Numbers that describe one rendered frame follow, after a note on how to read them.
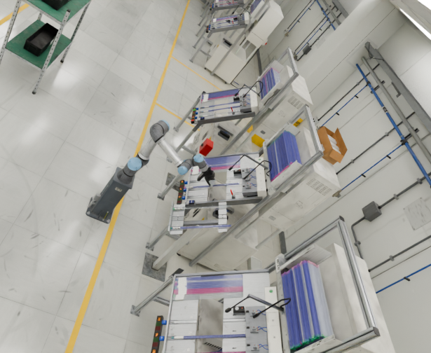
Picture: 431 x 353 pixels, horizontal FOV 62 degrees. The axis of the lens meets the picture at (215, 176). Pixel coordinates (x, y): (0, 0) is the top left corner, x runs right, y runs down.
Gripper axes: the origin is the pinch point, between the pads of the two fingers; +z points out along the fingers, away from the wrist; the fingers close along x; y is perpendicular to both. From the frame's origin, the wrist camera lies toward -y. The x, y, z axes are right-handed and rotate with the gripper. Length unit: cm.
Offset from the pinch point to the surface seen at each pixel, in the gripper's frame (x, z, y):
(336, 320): -136, 14, 81
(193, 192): 5.8, 6.8, -22.6
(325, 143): 34, 17, 106
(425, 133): 95, 90, 210
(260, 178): 8.1, 15.0, 42.1
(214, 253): -10, 80, -31
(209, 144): 92, 16, -15
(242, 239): -6, 75, 3
